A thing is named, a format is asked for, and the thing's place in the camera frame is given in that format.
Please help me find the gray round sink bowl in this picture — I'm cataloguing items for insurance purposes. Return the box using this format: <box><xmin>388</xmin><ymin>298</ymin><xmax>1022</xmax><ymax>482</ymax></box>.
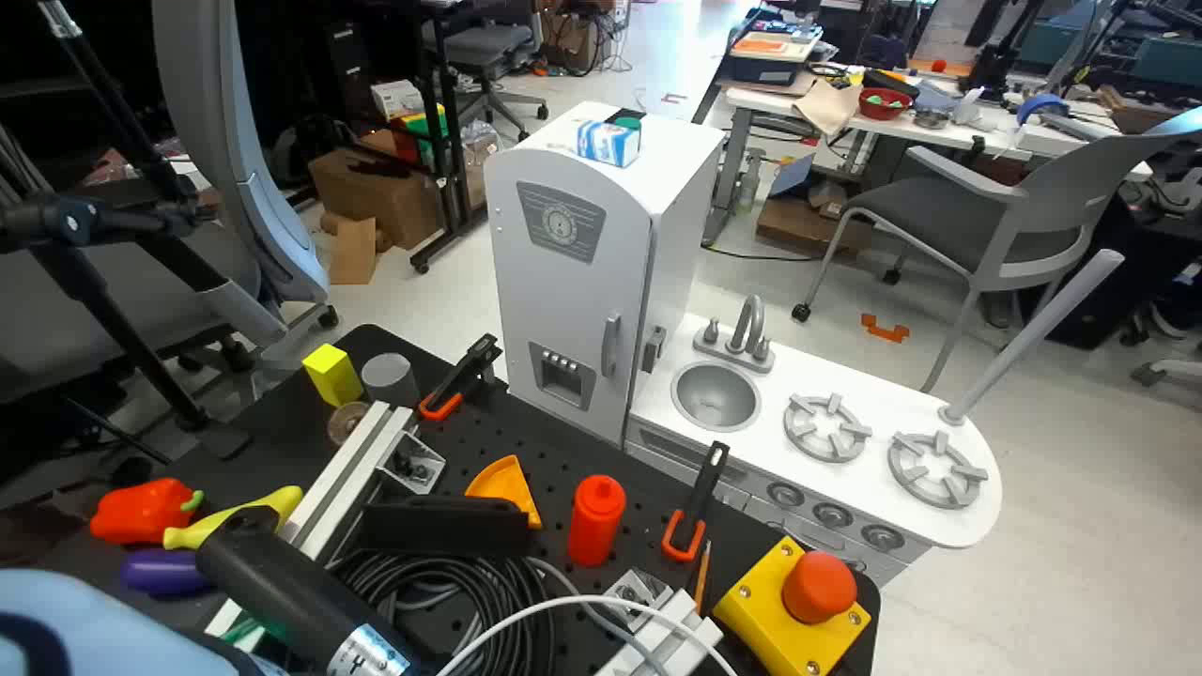
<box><xmin>670</xmin><ymin>359</ymin><xmax>767</xmax><ymax>435</ymax></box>

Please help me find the gray toy faucet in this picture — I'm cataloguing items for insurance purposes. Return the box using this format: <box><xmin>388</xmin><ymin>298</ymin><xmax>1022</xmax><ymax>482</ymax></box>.
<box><xmin>691</xmin><ymin>294</ymin><xmax>777</xmax><ymax>377</ymax></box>

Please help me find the orange red cylinder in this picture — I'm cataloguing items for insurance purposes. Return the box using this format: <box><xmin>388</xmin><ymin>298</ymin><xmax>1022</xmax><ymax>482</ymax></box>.
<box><xmin>562</xmin><ymin>470</ymin><xmax>633</xmax><ymax>573</ymax></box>

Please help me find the orange cone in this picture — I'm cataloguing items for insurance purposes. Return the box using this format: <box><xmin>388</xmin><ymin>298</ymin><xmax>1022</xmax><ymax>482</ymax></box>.
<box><xmin>464</xmin><ymin>452</ymin><xmax>549</xmax><ymax>534</ymax></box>

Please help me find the white toy kitchen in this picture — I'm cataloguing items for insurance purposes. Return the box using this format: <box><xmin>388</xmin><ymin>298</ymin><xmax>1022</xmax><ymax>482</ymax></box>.
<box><xmin>486</xmin><ymin>100</ymin><xmax>1008</xmax><ymax>589</ymax></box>

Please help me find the blue white small box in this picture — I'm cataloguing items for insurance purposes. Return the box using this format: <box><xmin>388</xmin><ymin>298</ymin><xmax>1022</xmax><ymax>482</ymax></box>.
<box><xmin>576</xmin><ymin>106</ymin><xmax>651</xmax><ymax>171</ymax></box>

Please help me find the gray cylinder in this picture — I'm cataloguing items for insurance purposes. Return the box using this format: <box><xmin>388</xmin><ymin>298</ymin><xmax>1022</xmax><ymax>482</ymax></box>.
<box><xmin>356</xmin><ymin>349</ymin><xmax>420</xmax><ymax>409</ymax></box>

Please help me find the flat cardboard under desk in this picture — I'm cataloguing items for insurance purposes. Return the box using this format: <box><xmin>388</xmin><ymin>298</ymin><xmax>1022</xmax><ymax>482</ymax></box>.
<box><xmin>750</xmin><ymin>183</ymin><xmax>873</xmax><ymax>261</ymax></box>

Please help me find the gray toy stove burner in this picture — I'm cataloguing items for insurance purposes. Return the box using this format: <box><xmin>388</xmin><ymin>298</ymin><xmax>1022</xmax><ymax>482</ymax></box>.
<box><xmin>883</xmin><ymin>429</ymin><xmax>996</xmax><ymax>514</ymax></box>
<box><xmin>780</xmin><ymin>392</ymin><xmax>878</xmax><ymax>467</ymax></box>

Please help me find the thin orange stick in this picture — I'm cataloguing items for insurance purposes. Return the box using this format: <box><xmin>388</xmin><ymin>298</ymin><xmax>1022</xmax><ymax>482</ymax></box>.
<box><xmin>691</xmin><ymin>538</ymin><xmax>718</xmax><ymax>621</ymax></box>

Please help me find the small cardboard box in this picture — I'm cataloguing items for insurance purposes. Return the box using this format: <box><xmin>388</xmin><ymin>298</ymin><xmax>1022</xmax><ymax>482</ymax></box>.
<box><xmin>315</xmin><ymin>206</ymin><xmax>382</xmax><ymax>289</ymax></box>

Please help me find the brown round disc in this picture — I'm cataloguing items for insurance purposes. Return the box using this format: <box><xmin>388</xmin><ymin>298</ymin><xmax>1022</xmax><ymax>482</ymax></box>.
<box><xmin>323</xmin><ymin>397</ymin><xmax>376</xmax><ymax>452</ymax></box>

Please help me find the large cardboard box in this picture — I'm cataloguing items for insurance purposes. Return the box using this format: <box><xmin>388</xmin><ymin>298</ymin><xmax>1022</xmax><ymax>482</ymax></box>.
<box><xmin>303</xmin><ymin>141</ymin><xmax>452</xmax><ymax>250</ymax></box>

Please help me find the yellow block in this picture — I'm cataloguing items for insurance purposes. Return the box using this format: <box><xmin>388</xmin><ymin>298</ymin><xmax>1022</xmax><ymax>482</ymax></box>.
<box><xmin>302</xmin><ymin>342</ymin><xmax>370</xmax><ymax>414</ymax></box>

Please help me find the aluminium extrusion bar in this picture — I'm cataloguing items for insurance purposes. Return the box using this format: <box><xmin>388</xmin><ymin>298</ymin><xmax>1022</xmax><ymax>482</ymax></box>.
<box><xmin>202</xmin><ymin>397</ymin><xmax>418</xmax><ymax>647</ymax></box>

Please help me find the white cluttered desk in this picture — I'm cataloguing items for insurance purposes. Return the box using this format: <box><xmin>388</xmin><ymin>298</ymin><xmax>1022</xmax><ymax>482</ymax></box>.
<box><xmin>699</xmin><ymin>69</ymin><xmax>1137</xmax><ymax>255</ymax></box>

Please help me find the white plastic connector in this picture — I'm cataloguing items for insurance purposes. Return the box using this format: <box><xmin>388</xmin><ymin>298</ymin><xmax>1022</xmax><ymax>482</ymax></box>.
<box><xmin>599</xmin><ymin>567</ymin><xmax>733</xmax><ymax>676</ymax></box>

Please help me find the black office chair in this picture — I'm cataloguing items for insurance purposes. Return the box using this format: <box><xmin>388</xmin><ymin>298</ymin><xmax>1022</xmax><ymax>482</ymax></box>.
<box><xmin>437</xmin><ymin>0</ymin><xmax>557</xmax><ymax>141</ymax></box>

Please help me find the yellow box red button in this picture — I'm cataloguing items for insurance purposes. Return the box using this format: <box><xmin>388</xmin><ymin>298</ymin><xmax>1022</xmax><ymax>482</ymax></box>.
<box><xmin>710</xmin><ymin>534</ymin><xmax>878</xmax><ymax>676</ymax></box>

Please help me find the red bowl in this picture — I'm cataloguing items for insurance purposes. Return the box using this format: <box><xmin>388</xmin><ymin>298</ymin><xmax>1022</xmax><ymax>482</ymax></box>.
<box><xmin>855</xmin><ymin>84</ymin><xmax>926</xmax><ymax>125</ymax></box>

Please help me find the gray plastic chair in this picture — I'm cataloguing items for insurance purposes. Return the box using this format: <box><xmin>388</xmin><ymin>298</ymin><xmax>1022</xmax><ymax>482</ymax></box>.
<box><xmin>788</xmin><ymin>106</ymin><xmax>1202</xmax><ymax>397</ymax></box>

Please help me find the yellow toy banana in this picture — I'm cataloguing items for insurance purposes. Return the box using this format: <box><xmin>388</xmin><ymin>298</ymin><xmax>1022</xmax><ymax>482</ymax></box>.
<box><xmin>162</xmin><ymin>482</ymin><xmax>310</xmax><ymax>556</ymax></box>

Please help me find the large white curved shell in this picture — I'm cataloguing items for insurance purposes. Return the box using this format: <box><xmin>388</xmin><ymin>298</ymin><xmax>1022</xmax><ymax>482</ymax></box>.
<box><xmin>146</xmin><ymin>0</ymin><xmax>337</xmax><ymax>355</ymax></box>

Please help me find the gray kitchen pole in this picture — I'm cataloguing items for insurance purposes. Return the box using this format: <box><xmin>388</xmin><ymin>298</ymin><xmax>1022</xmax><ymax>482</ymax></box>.
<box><xmin>937</xmin><ymin>243</ymin><xmax>1130</xmax><ymax>430</ymax></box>

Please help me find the red toy pepper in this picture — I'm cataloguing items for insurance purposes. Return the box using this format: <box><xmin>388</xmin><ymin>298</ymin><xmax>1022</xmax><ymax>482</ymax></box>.
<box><xmin>87</xmin><ymin>473</ymin><xmax>207</xmax><ymax>552</ymax></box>

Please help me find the purple toy eggplant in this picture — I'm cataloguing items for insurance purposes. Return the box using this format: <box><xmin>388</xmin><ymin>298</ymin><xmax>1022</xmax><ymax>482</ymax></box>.
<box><xmin>115</xmin><ymin>546</ymin><xmax>219</xmax><ymax>606</ymax></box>

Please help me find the light blue blurry object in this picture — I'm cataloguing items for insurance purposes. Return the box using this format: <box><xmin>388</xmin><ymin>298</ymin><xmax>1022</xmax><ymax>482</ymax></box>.
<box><xmin>0</xmin><ymin>567</ymin><xmax>276</xmax><ymax>676</ymax></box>

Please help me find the gray door handle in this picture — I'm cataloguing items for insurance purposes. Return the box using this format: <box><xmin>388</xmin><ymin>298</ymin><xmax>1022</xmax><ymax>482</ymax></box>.
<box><xmin>603</xmin><ymin>312</ymin><xmax>629</xmax><ymax>382</ymax></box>

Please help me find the black clamp orange handle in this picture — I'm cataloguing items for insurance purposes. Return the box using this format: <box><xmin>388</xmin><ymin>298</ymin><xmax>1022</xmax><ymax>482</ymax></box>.
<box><xmin>656</xmin><ymin>438</ymin><xmax>738</xmax><ymax>571</ymax></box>
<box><xmin>413</xmin><ymin>329</ymin><xmax>509</xmax><ymax>429</ymax></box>

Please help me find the gray metal bracket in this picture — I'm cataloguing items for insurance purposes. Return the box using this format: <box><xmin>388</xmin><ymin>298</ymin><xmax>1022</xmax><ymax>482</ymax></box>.
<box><xmin>380</xmin><ymin>429</ymin><xmax>452</xmax><ymax>501</ymax></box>

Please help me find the black metal shelf frame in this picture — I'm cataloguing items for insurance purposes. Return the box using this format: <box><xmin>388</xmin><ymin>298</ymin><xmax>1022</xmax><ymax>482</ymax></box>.
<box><xmin>405</xmin><ymin>0</ymin><xmax>509</xmax><ymax>276</ymax></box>

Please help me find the white cable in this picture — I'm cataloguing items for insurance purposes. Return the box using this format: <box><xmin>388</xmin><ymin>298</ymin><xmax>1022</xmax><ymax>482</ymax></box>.
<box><xmin>437</xmin><ymin>589</ymin><xmax>743</xmax><ymax>676</ymax></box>

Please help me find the orange floor bracket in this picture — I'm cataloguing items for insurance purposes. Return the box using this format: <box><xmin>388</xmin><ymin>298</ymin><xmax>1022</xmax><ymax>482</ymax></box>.
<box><xmin>855</xmin><ymin>306</ymin><xmax>917</xmax><ymax>349</ymax></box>

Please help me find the black cable coil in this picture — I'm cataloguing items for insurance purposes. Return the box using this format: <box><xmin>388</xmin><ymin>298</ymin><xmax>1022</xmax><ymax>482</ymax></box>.
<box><xmin>326</xmin><ymin>546</ymin><xmax>592</xmax><ymax>676</ymax></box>

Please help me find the black cylindrical tool silver ring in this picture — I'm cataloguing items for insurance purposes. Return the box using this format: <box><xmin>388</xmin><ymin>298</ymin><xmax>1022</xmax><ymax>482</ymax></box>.
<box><xmin>192</xmin><ymin>508</ymin><xmax>423</xmax><ymax>676</ymax></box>

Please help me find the black camera tripod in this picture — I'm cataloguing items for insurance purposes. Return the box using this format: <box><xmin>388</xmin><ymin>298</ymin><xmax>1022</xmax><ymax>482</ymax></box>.
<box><xmin>0</xmin><ymin>0</ymin><xmax>337</xmax><ymax>435</ymax></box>

